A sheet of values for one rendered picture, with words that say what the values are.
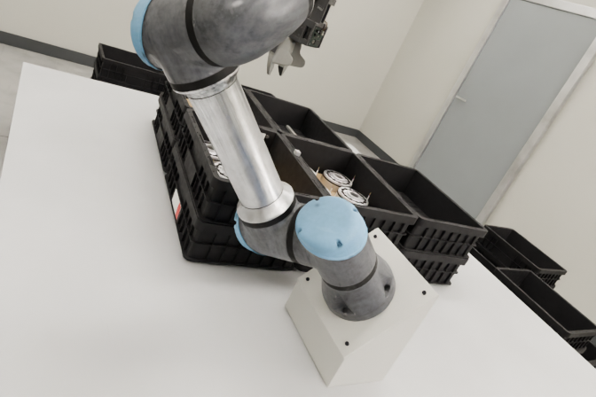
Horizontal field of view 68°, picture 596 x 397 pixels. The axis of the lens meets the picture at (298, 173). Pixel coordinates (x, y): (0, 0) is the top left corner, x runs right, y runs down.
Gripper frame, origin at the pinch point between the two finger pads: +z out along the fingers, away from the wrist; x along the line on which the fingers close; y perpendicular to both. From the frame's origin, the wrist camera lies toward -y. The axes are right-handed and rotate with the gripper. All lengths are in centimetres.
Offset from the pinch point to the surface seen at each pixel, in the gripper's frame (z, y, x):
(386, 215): 22.8, 38.2, 16.0
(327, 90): 69, -132, 392
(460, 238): 26, 58, 43
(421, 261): 36, 52, 35
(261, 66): 66, -184, 318
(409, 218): 22, 43, 22
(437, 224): 22, 50, 31
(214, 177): 22.1, 7.5, -20.6
